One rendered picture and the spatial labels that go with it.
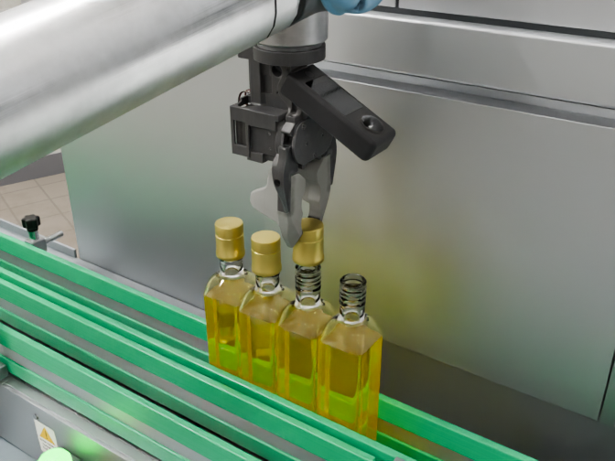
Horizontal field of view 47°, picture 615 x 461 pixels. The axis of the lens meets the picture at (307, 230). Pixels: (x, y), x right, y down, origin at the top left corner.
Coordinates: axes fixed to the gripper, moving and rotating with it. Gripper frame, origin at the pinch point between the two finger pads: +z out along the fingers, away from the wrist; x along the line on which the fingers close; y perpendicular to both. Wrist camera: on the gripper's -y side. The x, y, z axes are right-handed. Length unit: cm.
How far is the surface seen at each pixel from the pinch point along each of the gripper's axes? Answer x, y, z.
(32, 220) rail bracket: -5, 59, 18
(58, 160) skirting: -168, 278, 112
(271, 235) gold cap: -0.4, 5.3, 2.4
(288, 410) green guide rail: 4.2, 0.0, 22.6
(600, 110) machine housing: -15.2, -24.7, -14.0
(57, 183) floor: -158, 269, 120
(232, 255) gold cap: 0.8, 10.2, 6.1
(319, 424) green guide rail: 4.2, -4.5, 22.6
